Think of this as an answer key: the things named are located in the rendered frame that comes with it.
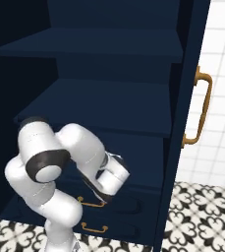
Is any navy drawer front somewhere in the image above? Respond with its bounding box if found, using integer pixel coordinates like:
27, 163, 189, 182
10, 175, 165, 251
0, 210, 159, 247
5, 182, 162, 221

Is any navy cabinet door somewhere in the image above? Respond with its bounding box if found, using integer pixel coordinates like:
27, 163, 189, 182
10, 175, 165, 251
152, 0, 212, 252

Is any brass drawer handle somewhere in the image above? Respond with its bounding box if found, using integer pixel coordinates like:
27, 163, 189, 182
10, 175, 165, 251
77, 195, 108, 209
81, 221, 109, 234

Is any navy cabinet shelf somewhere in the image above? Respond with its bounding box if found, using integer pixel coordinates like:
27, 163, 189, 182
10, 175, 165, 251
13, 78, 173, 139
0, 27, 184, 64

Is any brass door handle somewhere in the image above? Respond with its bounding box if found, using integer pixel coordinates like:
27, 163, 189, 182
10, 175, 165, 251
181, 65, 214, 149

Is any navy tall cabinet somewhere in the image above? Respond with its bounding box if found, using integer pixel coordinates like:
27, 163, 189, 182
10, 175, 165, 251
0, 0, 195, 248

